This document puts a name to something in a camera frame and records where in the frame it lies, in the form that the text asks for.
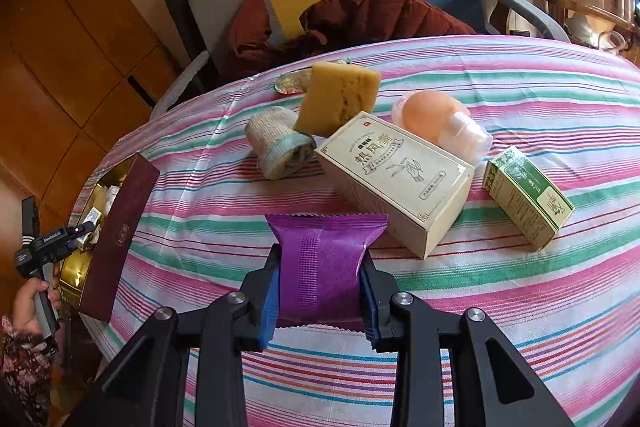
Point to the person's left hand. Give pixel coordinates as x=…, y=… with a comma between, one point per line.
x=27, y=307

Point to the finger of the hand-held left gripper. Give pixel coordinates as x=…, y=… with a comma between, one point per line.
x=80, y=231
x=75, y=246

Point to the wooden panelled wardrobe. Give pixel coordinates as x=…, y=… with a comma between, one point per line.
x=60, y=32

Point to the small foil packet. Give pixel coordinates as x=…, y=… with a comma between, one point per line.
x=290, y=83

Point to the gold foil packet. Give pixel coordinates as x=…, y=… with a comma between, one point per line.
x=75, y=272

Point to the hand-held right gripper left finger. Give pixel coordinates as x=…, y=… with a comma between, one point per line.
x=270, y=307

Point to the orange round bottle clear cap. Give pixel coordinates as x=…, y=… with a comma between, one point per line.
x=430, y=114

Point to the beige loofah roll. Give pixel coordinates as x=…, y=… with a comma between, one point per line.
x=272, y=142

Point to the white plastic jug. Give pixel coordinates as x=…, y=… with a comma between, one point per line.
x=590, y=29

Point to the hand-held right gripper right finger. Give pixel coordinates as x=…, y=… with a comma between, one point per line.
x=370, y=307

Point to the maroon padded jacket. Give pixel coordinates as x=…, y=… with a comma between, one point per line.
x=380, y=17

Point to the maroon tin box gold inside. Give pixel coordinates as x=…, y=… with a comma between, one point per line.
x=120, y=227

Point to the person's left forearm floral sleeve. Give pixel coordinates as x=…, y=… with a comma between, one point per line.
x=25, y=372

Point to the striped tablecloth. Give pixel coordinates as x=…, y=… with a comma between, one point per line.
x=550, y=307

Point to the beige printed carton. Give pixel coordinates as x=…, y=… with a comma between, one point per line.
x=400, y=187

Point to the purple snack packet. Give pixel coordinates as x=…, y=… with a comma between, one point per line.
x=325, y=267

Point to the pale wrapped snack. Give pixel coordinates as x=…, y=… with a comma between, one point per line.
x=105, y=199

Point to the green printed carton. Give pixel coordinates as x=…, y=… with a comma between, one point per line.
x=525, y=197

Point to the yellow sponge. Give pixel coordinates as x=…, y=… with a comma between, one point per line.
x=335, y=97

